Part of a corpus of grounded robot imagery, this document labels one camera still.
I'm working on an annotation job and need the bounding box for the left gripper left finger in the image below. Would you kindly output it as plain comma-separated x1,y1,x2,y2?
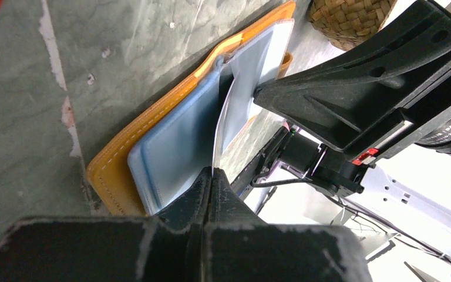
0,167,212,281

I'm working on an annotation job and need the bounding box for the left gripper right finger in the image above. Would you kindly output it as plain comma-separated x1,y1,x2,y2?
204,169,372,281

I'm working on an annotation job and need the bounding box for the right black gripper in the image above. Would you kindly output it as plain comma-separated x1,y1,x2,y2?
254,1,451,196

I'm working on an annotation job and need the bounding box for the brown woven divided tray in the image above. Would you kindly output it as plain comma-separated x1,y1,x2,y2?
307,0,396,51

